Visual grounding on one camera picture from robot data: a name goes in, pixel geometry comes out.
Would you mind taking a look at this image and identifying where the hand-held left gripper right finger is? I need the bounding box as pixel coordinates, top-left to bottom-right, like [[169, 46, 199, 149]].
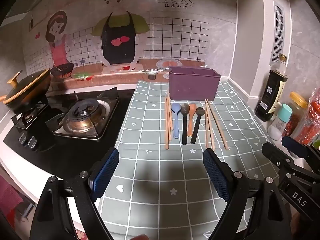
[[202, 148, 293, 240]]

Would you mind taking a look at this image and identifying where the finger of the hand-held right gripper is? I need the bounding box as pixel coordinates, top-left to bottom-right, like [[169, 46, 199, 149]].
[[281, 136, 310, 159], [262, 142, 296, 173]]

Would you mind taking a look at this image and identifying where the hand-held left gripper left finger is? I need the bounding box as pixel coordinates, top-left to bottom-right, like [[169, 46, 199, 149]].
[[30, 147, 120, 240]]

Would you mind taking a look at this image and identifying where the black handled metal spoon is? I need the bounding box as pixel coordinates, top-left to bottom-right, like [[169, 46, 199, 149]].
[[190, 107, 206, 144], [180, 103, 190, 145]]

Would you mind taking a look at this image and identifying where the blue plastic spoon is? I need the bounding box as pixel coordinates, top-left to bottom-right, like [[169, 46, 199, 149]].
[[171, 103, 182, 139]]

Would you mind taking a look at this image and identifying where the orange plastic spoon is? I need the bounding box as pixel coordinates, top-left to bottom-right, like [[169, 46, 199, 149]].
[[188, 104, 197, 131]]

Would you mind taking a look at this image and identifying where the purple plastic utensil holder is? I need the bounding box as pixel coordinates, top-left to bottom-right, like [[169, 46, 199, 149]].
[[168, 66, 222, 101]]

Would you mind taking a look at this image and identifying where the white bottle with teal cap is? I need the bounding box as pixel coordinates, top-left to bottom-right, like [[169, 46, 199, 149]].
[[267, 103, 293, 141]]

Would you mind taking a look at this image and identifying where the red chili bag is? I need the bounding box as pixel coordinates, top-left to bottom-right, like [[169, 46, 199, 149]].
[[295, 87, 320, 147]]

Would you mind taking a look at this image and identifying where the jar with yellow lid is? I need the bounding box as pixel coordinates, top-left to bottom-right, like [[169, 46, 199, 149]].
[[285, 91, 308, 137]]

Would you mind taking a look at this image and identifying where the black gas stove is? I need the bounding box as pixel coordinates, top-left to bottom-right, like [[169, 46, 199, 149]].
[[0, 86, 137, 178]]

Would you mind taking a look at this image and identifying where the dark soy sauce bottle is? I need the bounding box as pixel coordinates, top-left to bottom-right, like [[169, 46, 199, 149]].
[[254, 54, 288, 122]]

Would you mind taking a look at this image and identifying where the green gridded table mat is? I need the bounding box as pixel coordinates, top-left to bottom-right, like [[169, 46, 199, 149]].
[[95, 77, 283, 240]]

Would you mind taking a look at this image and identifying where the steel stove burner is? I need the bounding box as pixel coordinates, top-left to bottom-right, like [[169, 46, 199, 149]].
[[46, 87, 120, 139], [10, 97, 50, 130]]

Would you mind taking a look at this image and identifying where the pink cloth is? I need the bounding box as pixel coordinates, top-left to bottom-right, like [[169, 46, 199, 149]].
[[0, 174, 35, 230]]

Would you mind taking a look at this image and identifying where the black wok with lid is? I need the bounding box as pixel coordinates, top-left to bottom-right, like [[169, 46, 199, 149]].
[[0, 69, 52, 114]]

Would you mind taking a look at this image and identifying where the grey vent grille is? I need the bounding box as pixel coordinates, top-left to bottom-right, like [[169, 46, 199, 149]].
[[269, 0, 288, 65]]

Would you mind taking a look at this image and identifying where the cartoon wall poster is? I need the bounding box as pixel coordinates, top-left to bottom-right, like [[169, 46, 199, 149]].
[[24, 0, 237, 83]]

